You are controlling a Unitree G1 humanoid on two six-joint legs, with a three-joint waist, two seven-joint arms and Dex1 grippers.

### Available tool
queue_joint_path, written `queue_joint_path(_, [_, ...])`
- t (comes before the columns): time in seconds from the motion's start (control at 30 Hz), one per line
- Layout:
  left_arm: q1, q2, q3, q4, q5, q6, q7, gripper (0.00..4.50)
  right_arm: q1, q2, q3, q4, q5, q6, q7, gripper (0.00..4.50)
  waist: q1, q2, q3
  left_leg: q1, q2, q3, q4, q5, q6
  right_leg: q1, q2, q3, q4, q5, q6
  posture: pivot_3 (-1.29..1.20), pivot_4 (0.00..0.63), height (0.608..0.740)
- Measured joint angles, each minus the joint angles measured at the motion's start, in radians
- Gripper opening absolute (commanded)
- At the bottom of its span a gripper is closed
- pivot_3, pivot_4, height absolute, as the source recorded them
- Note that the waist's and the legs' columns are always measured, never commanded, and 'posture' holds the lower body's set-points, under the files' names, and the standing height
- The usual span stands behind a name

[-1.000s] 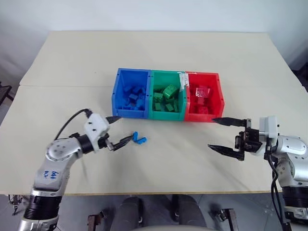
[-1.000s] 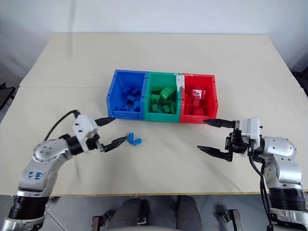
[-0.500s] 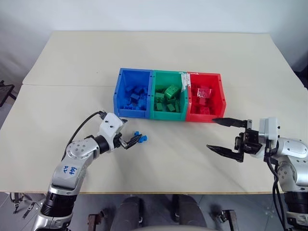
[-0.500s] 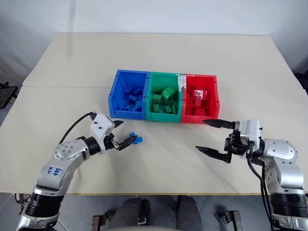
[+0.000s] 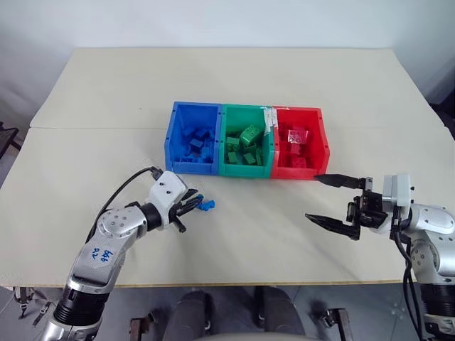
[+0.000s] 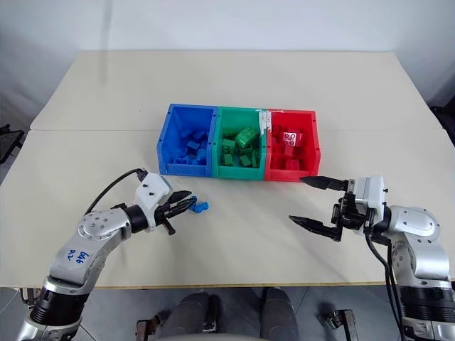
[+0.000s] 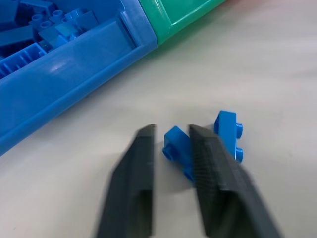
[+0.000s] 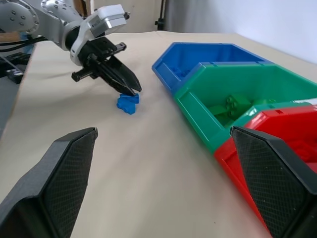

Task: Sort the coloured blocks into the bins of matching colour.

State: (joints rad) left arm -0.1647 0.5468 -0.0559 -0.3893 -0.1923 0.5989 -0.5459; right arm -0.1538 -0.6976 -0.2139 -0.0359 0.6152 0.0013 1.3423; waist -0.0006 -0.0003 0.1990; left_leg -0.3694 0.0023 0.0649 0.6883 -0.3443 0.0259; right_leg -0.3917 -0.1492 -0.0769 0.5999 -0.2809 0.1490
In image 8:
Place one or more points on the red plastic bin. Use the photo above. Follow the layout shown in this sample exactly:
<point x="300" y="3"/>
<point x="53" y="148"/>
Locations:
<point x="287" y="121"/>

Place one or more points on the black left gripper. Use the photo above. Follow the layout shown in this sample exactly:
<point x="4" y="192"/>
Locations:
<point x="99" y="53"/>

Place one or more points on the black equipment block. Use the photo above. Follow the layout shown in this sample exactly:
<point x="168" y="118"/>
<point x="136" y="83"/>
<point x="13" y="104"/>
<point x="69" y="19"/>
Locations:
<point x="15" y="67"/>

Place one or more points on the blue toy block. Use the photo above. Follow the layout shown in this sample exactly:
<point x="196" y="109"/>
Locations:
<point x="182" y="73"/>
<point x="126" y="104"/>

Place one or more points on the green plastic bin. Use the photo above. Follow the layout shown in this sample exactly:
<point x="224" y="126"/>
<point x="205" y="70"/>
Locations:
<point x="280" y="79"/>

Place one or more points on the brown wooden board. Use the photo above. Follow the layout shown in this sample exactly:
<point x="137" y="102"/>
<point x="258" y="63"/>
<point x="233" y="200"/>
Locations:
<point x="88" y="7"/>

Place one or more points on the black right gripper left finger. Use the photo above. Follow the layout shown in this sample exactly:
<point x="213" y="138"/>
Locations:
<point x="49" y="188"/>

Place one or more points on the red toy block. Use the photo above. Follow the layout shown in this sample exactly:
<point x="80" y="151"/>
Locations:
<point x="303" y="151"/>

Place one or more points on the black tripod stand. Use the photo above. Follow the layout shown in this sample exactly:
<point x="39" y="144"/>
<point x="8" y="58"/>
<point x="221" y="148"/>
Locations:
<point x="161" y="17"/>

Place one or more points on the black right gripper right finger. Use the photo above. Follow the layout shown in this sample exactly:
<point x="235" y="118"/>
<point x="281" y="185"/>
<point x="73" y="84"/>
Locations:
<point x="275" y="188"/>

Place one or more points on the green toy block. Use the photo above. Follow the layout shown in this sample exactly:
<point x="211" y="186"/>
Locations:
<point x="223" y="115"/>
<point x="236" y="105"/>

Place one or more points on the blue plastic bin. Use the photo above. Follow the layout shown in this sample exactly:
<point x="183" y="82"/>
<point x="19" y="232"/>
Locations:
<point x="223" y="53"/>

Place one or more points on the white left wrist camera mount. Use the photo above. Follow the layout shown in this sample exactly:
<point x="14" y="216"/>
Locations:
<point x="109" y="19"/>

